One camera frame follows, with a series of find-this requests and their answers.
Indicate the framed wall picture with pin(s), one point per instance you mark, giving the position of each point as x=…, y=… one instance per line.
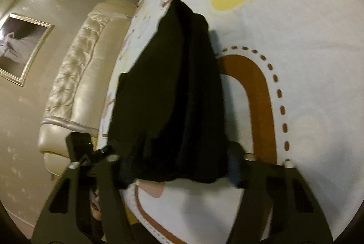
x=20, y=48

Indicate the silver metal pole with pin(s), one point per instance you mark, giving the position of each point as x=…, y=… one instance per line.
x=68, y=124

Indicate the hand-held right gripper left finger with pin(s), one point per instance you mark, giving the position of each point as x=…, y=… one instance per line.
x=112, y=175

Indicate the cream tufted headboard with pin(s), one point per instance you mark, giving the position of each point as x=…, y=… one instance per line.
x=85, y=76

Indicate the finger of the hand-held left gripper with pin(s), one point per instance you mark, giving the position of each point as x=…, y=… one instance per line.
x=103, y=152

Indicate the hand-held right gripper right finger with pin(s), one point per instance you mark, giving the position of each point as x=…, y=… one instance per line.
x=234, y=167

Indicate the black pants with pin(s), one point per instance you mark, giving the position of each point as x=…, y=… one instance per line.
x=170, y=90

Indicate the white patterned bed sheet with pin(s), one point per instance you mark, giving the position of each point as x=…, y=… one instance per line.
x=298, y=48

